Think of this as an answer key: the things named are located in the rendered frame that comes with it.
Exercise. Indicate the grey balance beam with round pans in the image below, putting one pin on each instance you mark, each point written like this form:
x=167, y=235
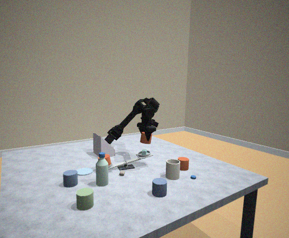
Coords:
x=124, y=165

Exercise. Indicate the pale blue round dish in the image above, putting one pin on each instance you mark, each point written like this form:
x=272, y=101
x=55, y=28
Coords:
x=84, y=171

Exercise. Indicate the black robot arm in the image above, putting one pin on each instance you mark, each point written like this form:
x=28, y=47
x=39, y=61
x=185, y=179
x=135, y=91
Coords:
x=147, y=110

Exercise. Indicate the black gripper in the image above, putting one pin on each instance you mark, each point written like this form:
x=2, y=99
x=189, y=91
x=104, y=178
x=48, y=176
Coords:
x=145, y=127

